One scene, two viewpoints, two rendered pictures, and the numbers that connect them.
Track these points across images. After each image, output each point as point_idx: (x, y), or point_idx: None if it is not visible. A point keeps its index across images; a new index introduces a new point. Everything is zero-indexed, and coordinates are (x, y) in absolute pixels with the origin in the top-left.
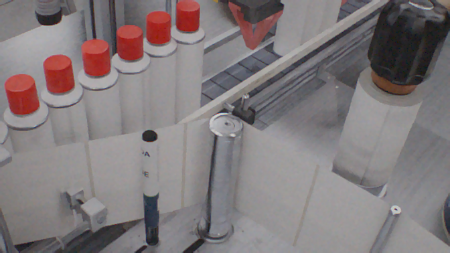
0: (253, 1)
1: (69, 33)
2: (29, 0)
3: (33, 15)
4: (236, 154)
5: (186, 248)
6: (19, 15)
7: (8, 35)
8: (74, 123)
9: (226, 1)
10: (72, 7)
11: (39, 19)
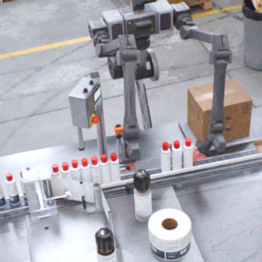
0: (124, 158)
1: (111, 142)
2: (161, 90)
3: (158, 100)
4: (97, 192)
5: (90, 212)
6: (151, 99)
7: (138, 111)
8: (76, 175)
9: (119, 156)
10: (147, 118)
11: (78, 148)
